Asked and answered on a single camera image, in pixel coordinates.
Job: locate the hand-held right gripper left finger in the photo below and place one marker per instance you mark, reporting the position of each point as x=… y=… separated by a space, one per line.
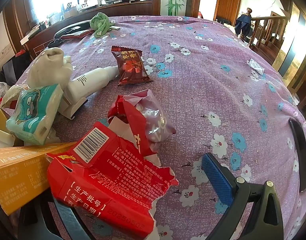
x=68 y=217

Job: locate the green tissue pack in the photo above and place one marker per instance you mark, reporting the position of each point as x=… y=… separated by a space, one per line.
x=33 y=112

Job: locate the green cloth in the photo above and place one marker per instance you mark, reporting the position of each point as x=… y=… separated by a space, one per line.
x=100 y=24

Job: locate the crumpled red clear wrapper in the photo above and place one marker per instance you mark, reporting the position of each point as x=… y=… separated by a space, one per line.
x=150 y=120

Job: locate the yellow cardboard box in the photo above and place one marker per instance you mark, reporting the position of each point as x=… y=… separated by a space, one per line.
x=15 y=170

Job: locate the small white paper packet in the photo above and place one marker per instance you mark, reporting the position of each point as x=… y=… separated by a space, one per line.
x=255 y=66

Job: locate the small black case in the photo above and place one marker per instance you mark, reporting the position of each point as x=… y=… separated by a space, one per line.
x=54 y=43

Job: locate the black flat bag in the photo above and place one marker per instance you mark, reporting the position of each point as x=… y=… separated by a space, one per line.
x=73 y=27

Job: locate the purple floral tablecloth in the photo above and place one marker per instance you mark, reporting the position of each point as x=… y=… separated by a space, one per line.
x=217 y=100

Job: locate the dark red snack packet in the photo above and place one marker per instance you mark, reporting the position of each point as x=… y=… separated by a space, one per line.
x=131 y=66

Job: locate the cluttered wooden counter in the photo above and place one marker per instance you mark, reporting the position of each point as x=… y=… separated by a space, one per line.
x=55 y=22

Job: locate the red torn cardboard box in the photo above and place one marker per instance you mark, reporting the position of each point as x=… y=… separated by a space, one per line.
x=113 y=180

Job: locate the white knitted beanie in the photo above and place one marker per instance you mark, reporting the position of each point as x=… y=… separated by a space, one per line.
x=49 y=66

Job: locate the white spray bottle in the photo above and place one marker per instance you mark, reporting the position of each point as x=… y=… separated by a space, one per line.
x=89 y=82

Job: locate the black curved object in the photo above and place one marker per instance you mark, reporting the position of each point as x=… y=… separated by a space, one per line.
x=300 y=155

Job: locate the wooden door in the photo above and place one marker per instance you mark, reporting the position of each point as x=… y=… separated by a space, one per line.
x=227 y=2

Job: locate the dark blue jacket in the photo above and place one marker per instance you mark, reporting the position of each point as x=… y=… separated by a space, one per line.
x=243 y=26

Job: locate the wooden stair railing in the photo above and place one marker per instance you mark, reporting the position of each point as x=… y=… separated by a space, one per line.
x=265 y=30

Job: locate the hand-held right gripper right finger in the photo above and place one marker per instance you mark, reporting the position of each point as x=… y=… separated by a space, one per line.
x=217 y=177

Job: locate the red wallet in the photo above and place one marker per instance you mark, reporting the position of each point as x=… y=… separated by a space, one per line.
x=76 y=35

